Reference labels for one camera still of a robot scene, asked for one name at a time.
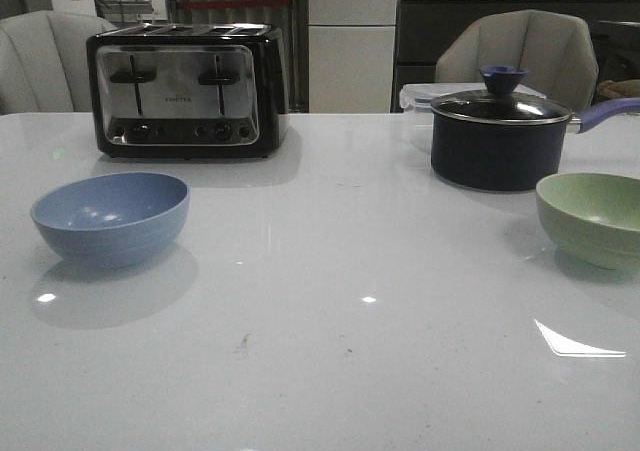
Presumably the blue bowl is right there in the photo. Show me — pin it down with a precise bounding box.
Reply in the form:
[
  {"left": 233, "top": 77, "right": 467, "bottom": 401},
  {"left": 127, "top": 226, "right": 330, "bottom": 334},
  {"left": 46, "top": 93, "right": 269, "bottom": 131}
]
[{"left": 31, "top": 172, "right": 190, "bottom": 268}]

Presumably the green bowl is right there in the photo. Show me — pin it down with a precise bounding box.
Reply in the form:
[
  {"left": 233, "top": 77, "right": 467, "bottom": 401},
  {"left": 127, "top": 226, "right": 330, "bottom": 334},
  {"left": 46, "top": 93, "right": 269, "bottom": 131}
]
[{"left": 536, "top": 173, "right": 639, "bottom": 272}]

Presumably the clear plastic food container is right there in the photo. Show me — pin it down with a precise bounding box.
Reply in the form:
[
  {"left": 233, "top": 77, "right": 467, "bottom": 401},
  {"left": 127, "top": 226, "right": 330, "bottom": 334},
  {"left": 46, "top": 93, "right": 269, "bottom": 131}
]
[{"left": 399, "top": 81, "right": 546, "bottom": 114}]

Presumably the dark blue saucepan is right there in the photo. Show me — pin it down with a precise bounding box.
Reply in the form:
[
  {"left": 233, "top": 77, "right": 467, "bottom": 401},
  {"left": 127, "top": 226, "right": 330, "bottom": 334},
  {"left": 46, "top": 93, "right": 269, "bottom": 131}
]
[{"left": 431, "top": 98, "right": 639, "bottom": 191}]

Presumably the white refrigerator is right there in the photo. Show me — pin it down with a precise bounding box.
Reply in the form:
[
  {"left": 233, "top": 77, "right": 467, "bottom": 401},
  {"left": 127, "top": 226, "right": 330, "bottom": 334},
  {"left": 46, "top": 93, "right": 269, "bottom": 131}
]
[{"left": 308, "top": 0, "right": 397, "bottom": 113}]

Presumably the black chrome four-slot toaster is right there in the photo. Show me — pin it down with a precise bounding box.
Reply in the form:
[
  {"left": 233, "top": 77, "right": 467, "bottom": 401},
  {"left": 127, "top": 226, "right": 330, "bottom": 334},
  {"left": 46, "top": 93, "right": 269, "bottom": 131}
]
[{"left": 86, "top": 23, "right": 289, "bottom": 159}]

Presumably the glass pot lid blue knob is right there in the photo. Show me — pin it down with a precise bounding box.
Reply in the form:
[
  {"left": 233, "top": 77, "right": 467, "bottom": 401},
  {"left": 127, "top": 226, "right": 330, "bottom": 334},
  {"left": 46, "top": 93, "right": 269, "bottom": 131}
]
[{"left": 431, "top": 65, "right": 571, "bottom": 124}]

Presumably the dark kitchen counter cabinet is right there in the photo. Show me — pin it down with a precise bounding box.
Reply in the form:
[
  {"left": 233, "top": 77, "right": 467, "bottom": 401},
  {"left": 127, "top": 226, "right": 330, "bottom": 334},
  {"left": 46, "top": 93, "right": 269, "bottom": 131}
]
[{"left": 391, "top": 0, "right": 639, "bottom": 112}]

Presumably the beige chair right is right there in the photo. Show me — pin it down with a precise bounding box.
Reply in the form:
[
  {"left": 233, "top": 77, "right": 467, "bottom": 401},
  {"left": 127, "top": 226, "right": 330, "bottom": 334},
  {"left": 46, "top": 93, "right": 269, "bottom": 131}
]
[{"left": 435, "top": 9, "right": 599, "bottom": 111}]

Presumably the beige chair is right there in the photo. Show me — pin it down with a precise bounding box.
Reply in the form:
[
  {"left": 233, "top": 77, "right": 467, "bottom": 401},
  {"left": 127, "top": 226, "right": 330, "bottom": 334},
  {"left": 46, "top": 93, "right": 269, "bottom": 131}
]
[
  {"left": 435, "top": 9, "right": 599, "bottom": 111},
  {"left": 1, "top": 10, "right": 115, "bottom": 115}
]

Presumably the beige chair left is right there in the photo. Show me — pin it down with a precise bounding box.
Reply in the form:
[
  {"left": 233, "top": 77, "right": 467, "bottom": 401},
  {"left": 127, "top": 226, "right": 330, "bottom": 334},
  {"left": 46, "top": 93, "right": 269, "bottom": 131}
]
[{"left": 1, "top": 10, "right": 115, "bottom": 115}]

